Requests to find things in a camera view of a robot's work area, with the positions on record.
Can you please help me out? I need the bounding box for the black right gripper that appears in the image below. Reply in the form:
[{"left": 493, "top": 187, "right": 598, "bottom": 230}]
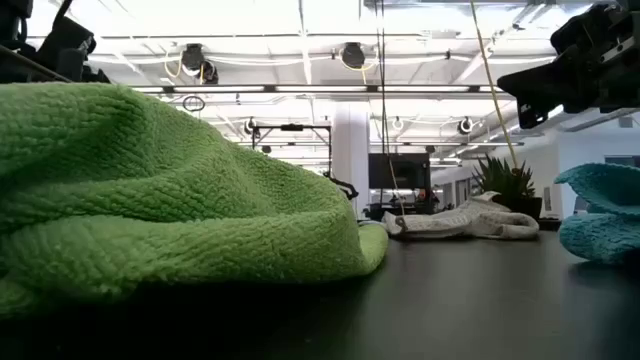
[{"left": 497, "top": 0, "right": 640, "bottom": 130}]

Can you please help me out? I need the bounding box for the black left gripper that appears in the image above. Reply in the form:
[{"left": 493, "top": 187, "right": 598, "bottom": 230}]
[{"left": 29, "top": 0, "right": 111, "bottom": 84}]

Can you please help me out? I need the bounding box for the white microfiber towel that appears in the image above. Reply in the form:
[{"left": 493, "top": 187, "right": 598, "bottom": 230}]
[{"left": 382, "top": 191, "right": 540, "bottom": 240}]

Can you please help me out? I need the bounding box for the green microfiber towel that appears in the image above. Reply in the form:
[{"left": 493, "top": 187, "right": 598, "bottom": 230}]
[{"left": 0, "top": 82, "right": 390, "bottom": 319}]

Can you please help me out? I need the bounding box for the turquoise microfiber towel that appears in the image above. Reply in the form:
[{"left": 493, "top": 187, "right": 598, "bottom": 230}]
[{"left": 553, "top": 162, "right": 640, "bottom": 265}]

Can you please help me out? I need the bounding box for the small potted succulent plant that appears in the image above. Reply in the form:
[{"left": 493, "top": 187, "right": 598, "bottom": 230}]
[{"left": 472, "top": 154, "right": 544, "bottom": 221}]

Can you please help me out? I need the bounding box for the black monitor screen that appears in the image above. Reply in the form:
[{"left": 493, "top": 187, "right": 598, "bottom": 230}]
[{"left": 368, "top": 153, "right": 432, "bottom": 190}]

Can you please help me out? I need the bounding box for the yellow cable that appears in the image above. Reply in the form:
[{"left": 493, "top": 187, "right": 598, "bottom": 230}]
[{"left": 468, "top": 0, "right": 520, "bottom": 170}]

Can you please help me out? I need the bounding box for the black ceiling cable reel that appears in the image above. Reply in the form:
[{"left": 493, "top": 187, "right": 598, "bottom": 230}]
[
  {"left": 340, "top": 42, "right": 367, "bottom": 70},
  {"left": 179, "top": 43, "right": 220, "bottom": 85}
]

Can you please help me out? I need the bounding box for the long black cable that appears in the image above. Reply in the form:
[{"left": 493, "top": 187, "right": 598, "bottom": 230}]
[{"left": 373, "top": 0, "right": 407, "bottom": 221}]

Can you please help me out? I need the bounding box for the black metal frame rig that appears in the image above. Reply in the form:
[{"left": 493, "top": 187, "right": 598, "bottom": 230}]
[{"left": 251, "top": 123, "right": 334, "bottom": 177}]

